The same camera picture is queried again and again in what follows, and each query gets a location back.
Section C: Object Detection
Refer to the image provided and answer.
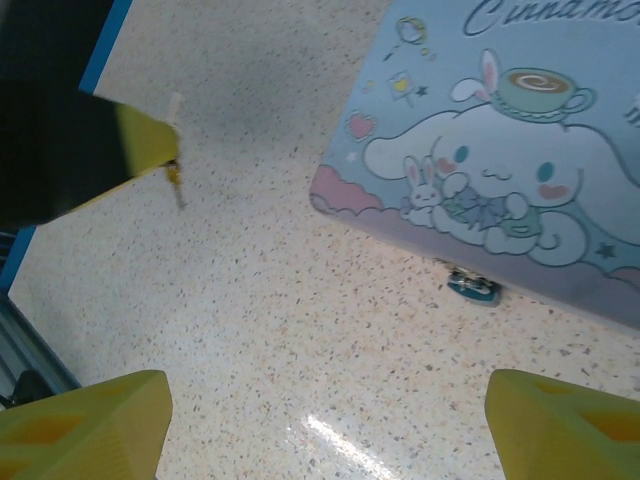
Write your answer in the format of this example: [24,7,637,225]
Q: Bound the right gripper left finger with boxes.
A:
[0,369,174,480]

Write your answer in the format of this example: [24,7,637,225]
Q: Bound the blue table side strip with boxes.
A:
[0,0,126,297]

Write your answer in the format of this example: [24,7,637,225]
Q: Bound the long aluminium base rail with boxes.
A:
[0,294,84,407]

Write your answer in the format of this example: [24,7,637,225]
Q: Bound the cartoon print tin box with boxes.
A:
[308,0,640,331]

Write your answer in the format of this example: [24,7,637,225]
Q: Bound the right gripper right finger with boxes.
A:
[486,368,640,480]

